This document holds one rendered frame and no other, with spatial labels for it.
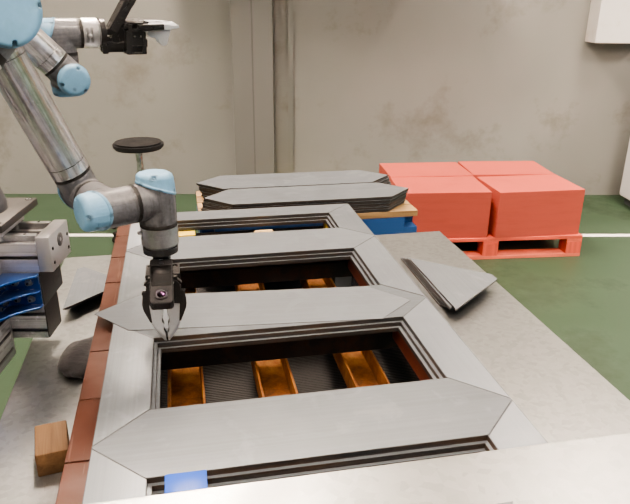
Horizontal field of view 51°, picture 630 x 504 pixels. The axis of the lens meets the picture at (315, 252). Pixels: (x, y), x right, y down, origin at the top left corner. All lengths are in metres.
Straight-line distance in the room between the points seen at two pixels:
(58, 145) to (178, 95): 3.99
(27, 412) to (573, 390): 1.18
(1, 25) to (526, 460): 0.94
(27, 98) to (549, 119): 4.74
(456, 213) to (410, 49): 1.65
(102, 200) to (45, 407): 0.54
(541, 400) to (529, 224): 2.85
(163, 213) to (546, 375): 0.90
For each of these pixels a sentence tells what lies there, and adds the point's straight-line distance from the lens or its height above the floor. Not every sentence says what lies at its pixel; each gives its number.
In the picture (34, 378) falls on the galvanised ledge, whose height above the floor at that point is 0.68.
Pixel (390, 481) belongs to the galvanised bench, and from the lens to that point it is 0.75.
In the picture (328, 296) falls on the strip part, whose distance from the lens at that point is 1.61.
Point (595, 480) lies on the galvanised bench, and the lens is 0.81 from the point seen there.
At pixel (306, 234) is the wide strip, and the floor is 0.85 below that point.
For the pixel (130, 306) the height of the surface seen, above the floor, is 0.85.
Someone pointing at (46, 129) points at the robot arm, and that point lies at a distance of 1.34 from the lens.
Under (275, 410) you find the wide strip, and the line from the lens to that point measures 1.20.
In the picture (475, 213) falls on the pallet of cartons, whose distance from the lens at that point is 4.11.
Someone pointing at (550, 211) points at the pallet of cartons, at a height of 0.30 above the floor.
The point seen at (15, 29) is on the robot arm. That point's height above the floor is 1.48.
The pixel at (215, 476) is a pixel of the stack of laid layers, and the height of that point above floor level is 0.84.
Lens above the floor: 1.54
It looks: 22 degrees down
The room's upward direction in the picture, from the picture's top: 1 degrees clockwise
